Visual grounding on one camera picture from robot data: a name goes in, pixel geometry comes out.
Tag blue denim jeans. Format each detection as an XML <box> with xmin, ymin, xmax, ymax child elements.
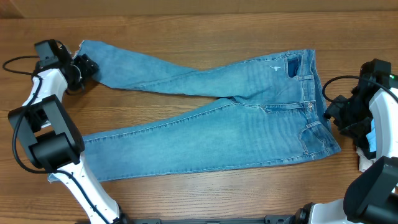
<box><xmin>78</xmin><ymin>40</ymin><xmax>341</xmax><ymax>181</ymax></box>

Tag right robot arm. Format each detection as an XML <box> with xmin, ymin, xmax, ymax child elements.
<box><xmin>280</xmin><ymin>59</ymin><xmax>397</xmax><ymax>224</ymax></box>

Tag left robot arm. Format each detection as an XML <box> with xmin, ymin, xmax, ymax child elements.
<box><xmin>8</xmin><ymin>39</ymin><xmax>129</xmax><ymax>224</ymax></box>

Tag beige garment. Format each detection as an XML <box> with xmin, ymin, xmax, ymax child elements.
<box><xmin>356</xmin><ymin>147</ymin><xmax>376</xmax><ymax>172</ymax></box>

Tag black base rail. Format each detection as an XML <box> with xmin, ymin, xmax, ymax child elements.
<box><xmin>118</xmin><ymin>214</ymin><xmax>309</xmax><ymax>224</ymax></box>

